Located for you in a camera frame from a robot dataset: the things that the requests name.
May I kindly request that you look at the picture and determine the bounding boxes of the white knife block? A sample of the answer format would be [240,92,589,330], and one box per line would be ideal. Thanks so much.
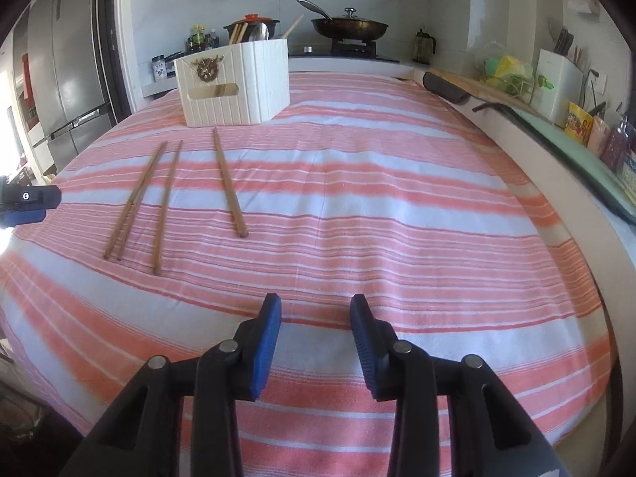
[535,48,585,123]

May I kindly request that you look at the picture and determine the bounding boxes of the dark french press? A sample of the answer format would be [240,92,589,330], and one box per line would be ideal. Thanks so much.
[414,28,437,65]

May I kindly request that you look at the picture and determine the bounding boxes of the black wok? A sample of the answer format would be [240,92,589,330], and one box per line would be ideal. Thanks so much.
[297,0,390,41]

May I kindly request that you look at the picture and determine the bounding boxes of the pink cup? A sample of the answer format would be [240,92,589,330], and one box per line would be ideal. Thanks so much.
[588,118,610,153]

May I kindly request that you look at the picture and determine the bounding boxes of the dark rounded object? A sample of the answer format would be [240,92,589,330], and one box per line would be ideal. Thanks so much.
[422,72,471,105]

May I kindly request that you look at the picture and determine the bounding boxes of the clear plastic bottle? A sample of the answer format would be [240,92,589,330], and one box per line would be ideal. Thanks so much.
[599,113,636,173]

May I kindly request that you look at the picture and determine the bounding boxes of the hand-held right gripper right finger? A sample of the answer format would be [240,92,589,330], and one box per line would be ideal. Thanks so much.
[350,294,562,477]

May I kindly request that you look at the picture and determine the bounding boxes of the pink striped tablecloth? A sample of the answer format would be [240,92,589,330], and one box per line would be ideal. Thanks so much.
[0,70,617,477]

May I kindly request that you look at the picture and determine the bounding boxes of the yellow printed cup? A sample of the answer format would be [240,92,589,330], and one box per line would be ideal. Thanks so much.
[563,101,595,143]

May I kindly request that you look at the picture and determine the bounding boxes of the white ribbed utensil holder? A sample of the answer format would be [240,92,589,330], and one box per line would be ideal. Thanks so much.
[173,38,291,128]

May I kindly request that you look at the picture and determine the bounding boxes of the wooden cutting board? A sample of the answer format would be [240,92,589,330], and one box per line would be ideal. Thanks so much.
[429,68,538,113]

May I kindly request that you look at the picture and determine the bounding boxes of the black handled knives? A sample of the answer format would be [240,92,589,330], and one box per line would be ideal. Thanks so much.
[553,27,576,56]

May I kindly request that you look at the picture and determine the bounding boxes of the black gas cooktop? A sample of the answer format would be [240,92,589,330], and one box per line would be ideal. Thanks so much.
[287,41,401,63]

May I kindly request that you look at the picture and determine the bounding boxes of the glass wok lid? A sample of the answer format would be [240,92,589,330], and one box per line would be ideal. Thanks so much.
[317,7,384,24]

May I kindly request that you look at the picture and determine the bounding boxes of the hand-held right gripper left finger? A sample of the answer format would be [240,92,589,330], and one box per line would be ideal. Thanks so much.
[60,293,283,477]

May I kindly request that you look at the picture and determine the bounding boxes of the yellow green plastic bag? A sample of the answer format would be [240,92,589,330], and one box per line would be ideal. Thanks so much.
[478,54,536,96]

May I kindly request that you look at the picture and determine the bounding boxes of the clay pot with red lid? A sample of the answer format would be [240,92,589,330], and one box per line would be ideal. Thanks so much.
[223,13,280,46]

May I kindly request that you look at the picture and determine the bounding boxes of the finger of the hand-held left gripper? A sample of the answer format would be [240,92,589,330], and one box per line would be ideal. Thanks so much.
[0,176,62,230]

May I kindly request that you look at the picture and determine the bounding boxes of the grey refrigerator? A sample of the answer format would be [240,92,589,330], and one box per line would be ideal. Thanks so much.
[26,0,113,171]

